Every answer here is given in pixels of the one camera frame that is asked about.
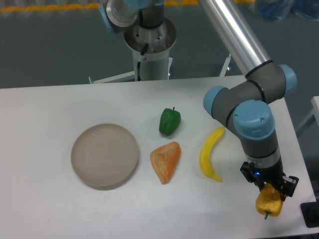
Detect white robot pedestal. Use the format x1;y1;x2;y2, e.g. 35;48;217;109
90;17;176;84

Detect orange triangular bread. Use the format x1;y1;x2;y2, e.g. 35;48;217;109
150;141;181;184

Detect white frame at right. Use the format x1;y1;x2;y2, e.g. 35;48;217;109
295;96;319;137

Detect yellow banana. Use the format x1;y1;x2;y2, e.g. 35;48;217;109
199;126;225;182

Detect green bell pepper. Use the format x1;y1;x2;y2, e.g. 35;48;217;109
159;107;181;136

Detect black device at table edge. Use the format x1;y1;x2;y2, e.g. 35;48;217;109
300;202;319;228

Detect blue plastic bags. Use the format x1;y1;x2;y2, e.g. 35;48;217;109
253;0;319;21

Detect yellow bell pepper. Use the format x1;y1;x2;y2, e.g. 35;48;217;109
255;183;283;218

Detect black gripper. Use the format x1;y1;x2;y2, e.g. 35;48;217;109
240;158;299;201

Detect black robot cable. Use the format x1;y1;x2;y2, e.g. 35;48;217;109
136;42;150;82

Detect beige round plate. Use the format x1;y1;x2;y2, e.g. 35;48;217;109
71;123;139;190

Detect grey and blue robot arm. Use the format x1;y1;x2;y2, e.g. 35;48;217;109
99;0;299;200

